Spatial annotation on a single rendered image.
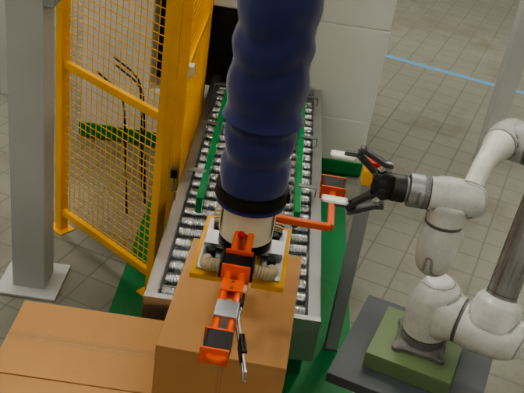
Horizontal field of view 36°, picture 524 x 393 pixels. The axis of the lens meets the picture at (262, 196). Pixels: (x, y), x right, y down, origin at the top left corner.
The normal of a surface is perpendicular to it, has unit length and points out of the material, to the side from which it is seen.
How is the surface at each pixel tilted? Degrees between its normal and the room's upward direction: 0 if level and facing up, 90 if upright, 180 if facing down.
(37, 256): 90
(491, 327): 68
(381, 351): 0
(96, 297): 0
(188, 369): 90
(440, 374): 0
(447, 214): 92
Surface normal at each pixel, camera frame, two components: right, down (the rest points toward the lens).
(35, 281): -0.07, 0.51
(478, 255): 0.13, -0.85
